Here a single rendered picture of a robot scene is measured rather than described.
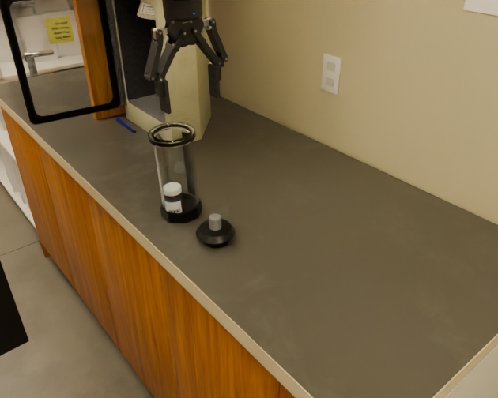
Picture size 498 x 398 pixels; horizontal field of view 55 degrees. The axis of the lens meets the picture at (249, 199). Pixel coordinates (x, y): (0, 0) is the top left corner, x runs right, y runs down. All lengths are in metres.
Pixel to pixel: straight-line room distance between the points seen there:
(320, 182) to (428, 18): 0.49
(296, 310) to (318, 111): 0.83
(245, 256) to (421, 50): 0.69
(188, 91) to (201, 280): 0.69
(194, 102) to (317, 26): 0.44
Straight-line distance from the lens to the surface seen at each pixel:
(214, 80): 1.07
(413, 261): 1.13
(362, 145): 1.52
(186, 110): 1.54
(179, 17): 0.97
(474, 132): 1.31
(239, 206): 1.25
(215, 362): 1.20
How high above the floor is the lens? 1.62
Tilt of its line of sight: 32 degrees down
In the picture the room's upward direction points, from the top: straight up
